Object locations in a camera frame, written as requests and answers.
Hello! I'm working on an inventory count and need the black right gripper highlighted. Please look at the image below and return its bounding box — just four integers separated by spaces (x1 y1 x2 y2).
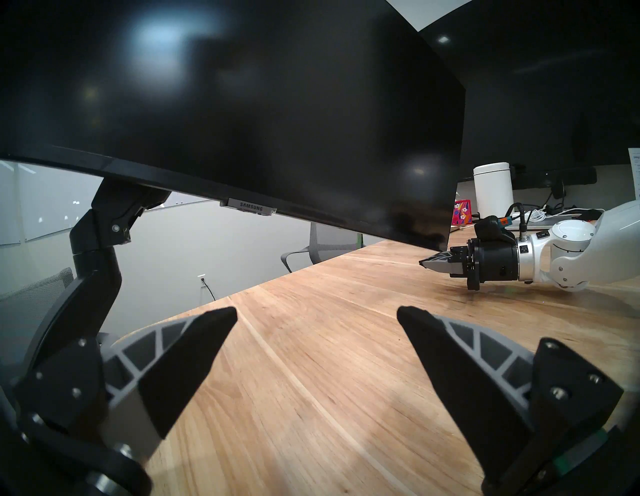
419 237 521 292

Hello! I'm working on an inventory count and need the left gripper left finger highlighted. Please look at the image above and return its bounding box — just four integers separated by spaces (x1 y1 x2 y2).
14 306 238 463

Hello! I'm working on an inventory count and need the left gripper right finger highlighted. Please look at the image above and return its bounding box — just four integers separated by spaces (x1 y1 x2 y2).
397 306 624 496

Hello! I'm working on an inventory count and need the curved black Samsung monitor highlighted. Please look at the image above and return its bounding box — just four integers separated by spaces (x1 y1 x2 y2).
0 0 467 252

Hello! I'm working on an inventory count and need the grey mesh office chair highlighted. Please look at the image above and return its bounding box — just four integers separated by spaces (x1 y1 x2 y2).
0 267 76 376
281 223 364 273

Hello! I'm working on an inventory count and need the white cylindrical canister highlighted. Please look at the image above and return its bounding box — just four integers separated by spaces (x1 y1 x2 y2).
473 161 516 218

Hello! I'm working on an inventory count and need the silver closed laptop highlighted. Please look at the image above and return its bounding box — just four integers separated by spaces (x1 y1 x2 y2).
505 212 606 232

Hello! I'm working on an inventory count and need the black video conference bar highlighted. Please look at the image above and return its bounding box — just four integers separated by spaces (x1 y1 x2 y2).
512 167 598 191

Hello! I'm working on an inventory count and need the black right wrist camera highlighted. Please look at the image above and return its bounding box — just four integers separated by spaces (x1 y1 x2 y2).
474 215 518 244

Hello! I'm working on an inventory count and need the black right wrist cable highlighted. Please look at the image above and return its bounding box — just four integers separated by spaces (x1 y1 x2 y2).
505 202 531 242

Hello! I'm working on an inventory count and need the white glass wall board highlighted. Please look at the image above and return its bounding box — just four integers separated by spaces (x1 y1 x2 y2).
19 160 208 243
0 157 22 246

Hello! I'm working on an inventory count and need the large black wall television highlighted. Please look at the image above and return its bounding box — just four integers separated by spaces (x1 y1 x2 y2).
417 0 640 176

